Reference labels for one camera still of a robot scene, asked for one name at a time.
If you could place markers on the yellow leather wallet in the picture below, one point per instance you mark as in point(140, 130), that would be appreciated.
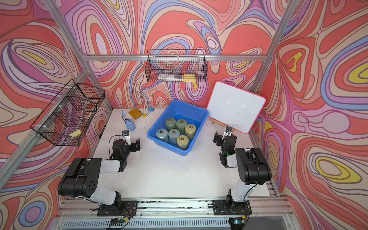
point(135, 113)

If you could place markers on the black wire basket back wall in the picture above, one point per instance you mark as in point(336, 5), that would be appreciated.
point(176, 61)

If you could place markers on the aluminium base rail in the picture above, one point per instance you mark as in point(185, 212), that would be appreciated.
point(268, 212)

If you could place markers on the blue binder clip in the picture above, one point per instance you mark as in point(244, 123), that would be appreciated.
point(150, 109)

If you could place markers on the wooden easel stand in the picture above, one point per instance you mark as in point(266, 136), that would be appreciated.
point(225, 126)

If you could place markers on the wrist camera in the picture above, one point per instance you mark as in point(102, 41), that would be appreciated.
point(228, 131)
point(126, 136)

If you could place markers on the black wire basket wall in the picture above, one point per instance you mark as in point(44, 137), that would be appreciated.
point(75, 107)
point(176, 61)

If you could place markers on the black wire basket left wall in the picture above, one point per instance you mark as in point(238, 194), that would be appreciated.
point(75, 107)

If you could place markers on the yellow sponge in left basket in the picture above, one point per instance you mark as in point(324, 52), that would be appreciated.
point(76, 134)

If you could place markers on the yellow item in back basket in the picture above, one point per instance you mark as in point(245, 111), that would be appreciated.
point(189, 77)

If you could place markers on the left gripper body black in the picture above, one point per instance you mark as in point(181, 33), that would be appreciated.
point(133, 145)

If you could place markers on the blue plastic basket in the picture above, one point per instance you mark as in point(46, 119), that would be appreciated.
point(179, 110)

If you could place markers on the white tube in back basket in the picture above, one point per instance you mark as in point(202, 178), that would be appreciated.
point(170, 77)

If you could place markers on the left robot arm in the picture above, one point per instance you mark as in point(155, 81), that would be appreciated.
point(82, 176)

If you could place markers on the white board pink frame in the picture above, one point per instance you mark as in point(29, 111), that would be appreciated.
point(234, 107)

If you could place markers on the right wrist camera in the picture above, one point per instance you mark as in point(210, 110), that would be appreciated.
point(228, 131)

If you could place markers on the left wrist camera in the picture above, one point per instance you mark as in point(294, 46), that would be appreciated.
point(126, 136)

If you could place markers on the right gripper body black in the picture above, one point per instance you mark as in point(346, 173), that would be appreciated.
point(218, 138)

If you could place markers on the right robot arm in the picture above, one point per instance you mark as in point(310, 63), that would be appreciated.
point(253, 171)

